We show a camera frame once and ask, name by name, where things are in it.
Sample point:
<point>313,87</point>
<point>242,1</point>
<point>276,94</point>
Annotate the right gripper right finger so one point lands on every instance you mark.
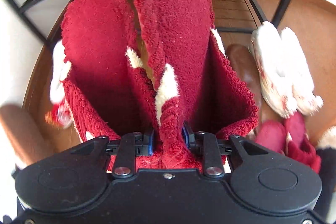
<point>209,148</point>

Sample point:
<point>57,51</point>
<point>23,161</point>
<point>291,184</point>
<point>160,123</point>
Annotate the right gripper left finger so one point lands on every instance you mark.
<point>127,149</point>

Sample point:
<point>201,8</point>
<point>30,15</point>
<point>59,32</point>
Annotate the red knit slipper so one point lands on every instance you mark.
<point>107,88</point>
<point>193,79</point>

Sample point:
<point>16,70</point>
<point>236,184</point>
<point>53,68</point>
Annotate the red fluffy flower slipper left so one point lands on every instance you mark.
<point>272,135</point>

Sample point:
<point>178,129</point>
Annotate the red fluffy flower slipper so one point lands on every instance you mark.
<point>272,135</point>
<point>297,144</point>

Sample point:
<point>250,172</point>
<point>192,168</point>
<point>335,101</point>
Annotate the red embroidered bootie right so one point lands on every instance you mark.
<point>60,115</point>

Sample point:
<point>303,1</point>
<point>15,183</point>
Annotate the red fluffy flower slipper right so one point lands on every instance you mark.
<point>297,144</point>

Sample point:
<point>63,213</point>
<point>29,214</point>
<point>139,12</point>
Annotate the brown leather slipper far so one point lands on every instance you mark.
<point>244,65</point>

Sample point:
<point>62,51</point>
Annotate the tan suede fleece boot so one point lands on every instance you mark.
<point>24,136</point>

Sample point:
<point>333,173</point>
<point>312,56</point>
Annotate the white embroidered bootie left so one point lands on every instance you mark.
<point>276,88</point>

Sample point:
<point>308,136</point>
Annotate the white embroidered bootie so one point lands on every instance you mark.
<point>276,88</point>
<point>301,81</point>

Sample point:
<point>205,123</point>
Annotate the white embroidered bootie right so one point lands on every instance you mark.
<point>301,81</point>

